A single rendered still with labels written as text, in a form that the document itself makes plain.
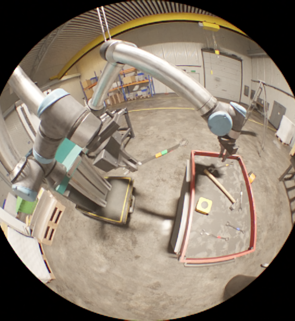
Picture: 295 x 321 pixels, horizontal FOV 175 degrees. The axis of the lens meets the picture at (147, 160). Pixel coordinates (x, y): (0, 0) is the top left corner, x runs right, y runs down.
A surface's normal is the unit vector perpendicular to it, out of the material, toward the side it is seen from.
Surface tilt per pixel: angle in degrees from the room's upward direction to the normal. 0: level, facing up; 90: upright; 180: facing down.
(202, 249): 0
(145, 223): 0
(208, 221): 0
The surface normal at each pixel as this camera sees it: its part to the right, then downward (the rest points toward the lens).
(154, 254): -0.18, -0.68
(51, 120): 0.29, 0.68
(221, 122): -0.39, 0.75
